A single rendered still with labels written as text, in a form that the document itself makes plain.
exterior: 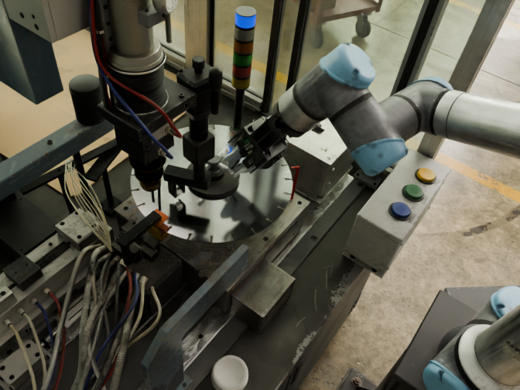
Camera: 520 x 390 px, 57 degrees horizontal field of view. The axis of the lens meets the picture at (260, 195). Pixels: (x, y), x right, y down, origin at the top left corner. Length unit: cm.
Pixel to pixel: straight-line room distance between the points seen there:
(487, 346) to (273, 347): 42
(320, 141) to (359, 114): 47
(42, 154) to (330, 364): 128
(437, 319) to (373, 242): 22
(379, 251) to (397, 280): 102
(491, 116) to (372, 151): 17
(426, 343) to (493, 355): 34
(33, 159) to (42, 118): 56
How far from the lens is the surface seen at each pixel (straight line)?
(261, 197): 96
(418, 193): 113
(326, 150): 117
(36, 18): 63
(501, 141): 75
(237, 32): 111
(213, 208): 94
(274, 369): 100
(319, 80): 74
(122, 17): 62
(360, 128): 72
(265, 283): 100
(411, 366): 107
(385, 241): 106
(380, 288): 206
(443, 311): 116
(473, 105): 78
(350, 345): 190
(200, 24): 148
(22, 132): 146
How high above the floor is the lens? 167
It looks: 48 degrees down
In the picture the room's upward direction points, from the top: 8 degrees clockwise
